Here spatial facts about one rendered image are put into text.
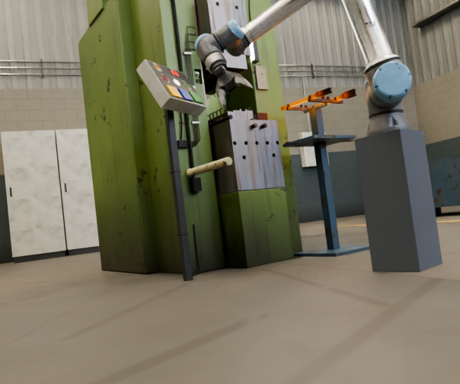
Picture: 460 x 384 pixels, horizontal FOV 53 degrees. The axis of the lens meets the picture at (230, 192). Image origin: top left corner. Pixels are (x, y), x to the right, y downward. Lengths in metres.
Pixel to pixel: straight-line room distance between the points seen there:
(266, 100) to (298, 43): 7.67
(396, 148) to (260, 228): 1.13
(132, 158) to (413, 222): 1.93
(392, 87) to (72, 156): 6.69
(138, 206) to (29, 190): 4.98
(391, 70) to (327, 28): 9.59
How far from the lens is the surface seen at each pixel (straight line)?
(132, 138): 3.22
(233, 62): 3.07
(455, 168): 6.21
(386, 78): 1.98
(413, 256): 2.06
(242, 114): 2.99
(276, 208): 2.96
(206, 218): 2.88
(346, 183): 10.77
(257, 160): 2.91
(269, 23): 2.26
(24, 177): 8.06
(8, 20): 9.49
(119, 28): 3.45
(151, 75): 2.50
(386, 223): 2.10
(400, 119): 2.15
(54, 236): 7.99
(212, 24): 3.08
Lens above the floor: 0.32
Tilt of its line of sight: 3 degrees up
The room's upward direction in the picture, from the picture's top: 7 degrees counter-clockwise
